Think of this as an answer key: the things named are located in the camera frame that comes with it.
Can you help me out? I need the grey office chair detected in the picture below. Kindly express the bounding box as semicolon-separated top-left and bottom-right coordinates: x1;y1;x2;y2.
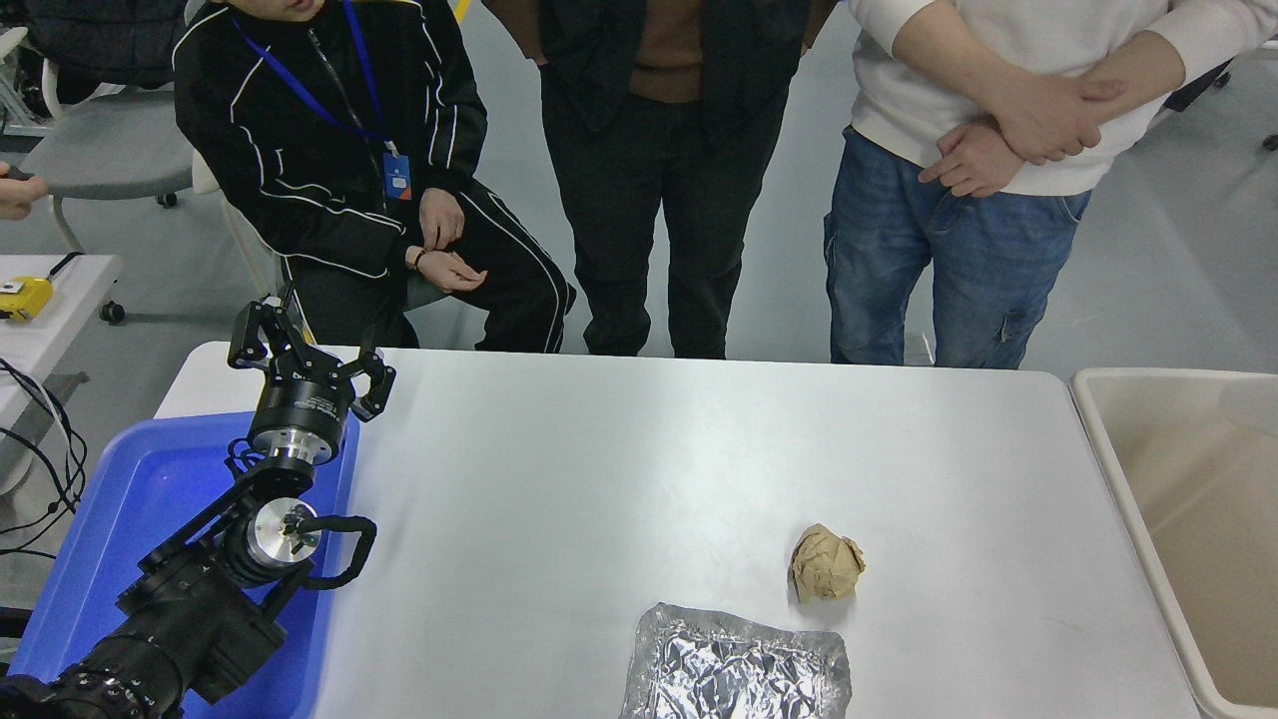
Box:
15;60;201;326

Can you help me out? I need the silver foil tray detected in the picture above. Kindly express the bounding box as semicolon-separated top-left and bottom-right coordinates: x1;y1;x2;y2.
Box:
619;601;853;719

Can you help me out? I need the white chair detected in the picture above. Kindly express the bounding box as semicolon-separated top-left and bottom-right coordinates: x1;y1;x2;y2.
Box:
190;148;450;313

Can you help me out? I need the black cable bundle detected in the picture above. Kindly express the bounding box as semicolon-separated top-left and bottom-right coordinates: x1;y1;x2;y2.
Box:
0;356;89;560

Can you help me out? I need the large pale bin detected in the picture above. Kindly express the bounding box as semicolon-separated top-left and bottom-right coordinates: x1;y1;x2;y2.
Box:
1068;366;1278;719

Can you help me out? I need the white side table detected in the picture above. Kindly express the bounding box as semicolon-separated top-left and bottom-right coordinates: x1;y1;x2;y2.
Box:
0;253;126;432

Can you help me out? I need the person's left hand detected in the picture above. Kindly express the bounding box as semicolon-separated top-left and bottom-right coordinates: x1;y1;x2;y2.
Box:
418;187;467;252
917;118;1030;200

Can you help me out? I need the blue lanyard with badge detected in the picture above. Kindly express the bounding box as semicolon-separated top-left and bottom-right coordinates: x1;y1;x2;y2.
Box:
232;0;414;203

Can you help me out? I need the blue plastic tray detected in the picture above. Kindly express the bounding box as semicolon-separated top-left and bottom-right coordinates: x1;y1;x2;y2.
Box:
8;411;360;719

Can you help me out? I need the person's right hand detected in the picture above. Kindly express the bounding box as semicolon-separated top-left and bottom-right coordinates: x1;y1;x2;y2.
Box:
412;250;489;295
983;75;1128;167

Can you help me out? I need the yellow handheld device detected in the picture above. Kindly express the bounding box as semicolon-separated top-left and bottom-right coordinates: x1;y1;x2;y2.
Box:
0;277;56;323

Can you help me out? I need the person's hand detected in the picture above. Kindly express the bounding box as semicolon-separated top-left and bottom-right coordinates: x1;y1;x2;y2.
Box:
0;163;50;222

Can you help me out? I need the crumpled tan paper ball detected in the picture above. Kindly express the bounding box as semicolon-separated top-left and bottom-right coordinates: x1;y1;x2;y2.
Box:
789;522;867;604

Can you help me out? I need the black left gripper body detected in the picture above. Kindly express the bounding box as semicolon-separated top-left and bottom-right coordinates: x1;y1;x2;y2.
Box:
254;361;358;438

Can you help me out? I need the dark quilted jacket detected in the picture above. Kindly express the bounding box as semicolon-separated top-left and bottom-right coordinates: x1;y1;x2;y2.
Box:
22;0;186;106

